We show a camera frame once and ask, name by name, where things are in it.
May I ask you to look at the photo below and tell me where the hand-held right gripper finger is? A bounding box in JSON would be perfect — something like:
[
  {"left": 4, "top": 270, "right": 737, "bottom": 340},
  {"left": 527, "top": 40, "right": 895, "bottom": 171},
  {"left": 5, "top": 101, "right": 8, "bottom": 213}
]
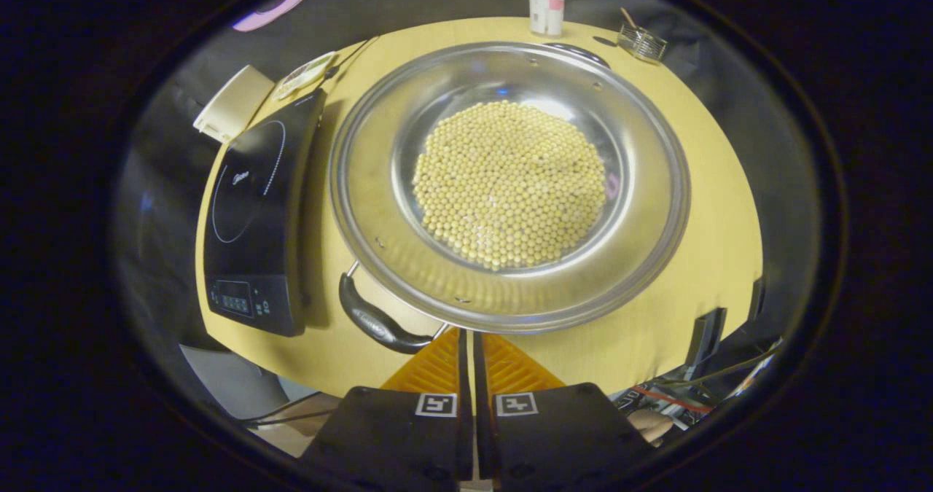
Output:
[
  {"left": 474, "top": 332, "right": 657, "bottom": 492},
  {"left": 299, "top": 327, "right": 475, "bottom": 492}
]

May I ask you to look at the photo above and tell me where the stainless steel pot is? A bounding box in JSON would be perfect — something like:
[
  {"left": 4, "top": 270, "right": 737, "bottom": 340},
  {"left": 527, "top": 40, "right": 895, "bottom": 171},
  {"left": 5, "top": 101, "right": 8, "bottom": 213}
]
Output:
[{"left": 328, "top": 40, "right": 692, "bottom": 356}]

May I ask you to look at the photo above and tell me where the pile of yellow soybeans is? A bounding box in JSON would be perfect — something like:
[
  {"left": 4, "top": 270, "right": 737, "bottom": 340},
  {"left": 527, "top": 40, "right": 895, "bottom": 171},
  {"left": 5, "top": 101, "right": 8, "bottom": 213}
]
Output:
[{"left": 412, "top": 101, "right": 608, "bottom": 272}]

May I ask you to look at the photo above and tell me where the black induction cooktop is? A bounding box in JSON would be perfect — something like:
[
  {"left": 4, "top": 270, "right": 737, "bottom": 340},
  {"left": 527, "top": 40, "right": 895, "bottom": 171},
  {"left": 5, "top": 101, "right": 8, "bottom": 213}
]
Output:
[{"left": 203, "top": 87, "right": 327, "bottom": 337}]

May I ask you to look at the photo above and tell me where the black table clamp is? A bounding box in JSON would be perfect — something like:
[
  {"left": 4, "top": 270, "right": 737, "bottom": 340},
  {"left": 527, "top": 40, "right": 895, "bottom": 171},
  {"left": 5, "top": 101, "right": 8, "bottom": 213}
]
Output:
[{"left": 689, "top": 306, "right": 730, "bottom": 380}]

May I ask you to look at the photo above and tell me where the white divided dish with beans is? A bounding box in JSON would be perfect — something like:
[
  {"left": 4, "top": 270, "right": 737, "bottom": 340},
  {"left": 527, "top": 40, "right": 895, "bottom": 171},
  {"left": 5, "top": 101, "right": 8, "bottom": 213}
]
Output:
[{"left": 273, "top": 51, "right": 340, "bottom": 101}]

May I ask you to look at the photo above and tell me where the white toaster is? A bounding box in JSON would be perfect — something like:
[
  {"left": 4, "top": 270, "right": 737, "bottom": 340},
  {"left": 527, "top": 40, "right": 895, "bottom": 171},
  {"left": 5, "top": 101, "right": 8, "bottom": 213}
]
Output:
[{"left": 192, "top": 65, "right": 276, "bottom": 144}]

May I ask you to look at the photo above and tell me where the small clear bottle white label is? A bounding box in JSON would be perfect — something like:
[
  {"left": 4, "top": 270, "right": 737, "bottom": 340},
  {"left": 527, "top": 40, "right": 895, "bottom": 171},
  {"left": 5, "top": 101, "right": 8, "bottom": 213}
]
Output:
[{"left": 528, "top": 0, "right": 566, "bottom": 39}]

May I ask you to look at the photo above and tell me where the clear glass cup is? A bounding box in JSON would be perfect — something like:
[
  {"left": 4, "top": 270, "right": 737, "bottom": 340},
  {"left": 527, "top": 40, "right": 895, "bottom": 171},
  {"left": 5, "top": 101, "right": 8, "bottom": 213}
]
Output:
[{"left": 617, "top": 24, "right": 668, "bottom": 66}]

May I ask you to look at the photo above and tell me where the black floor cable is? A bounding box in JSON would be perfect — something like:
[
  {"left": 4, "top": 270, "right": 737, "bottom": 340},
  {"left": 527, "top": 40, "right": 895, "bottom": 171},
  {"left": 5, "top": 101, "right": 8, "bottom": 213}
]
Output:
[{"left": 237, "top": 392, "right": 340, "bottom": 429}]

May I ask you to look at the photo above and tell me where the red cable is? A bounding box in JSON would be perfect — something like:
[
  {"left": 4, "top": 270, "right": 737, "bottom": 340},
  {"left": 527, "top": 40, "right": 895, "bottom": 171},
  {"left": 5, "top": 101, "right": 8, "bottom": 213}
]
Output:
[{"left": 631, "top": 385, "right": 714, "bottom": 414}]

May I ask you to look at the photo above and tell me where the black power cable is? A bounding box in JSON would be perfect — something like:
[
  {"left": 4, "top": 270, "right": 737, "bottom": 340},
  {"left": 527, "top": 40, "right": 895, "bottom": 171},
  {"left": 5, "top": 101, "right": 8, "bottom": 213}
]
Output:
[{"left": 324, "top": 35, "right": 381, "bottom": 81}]

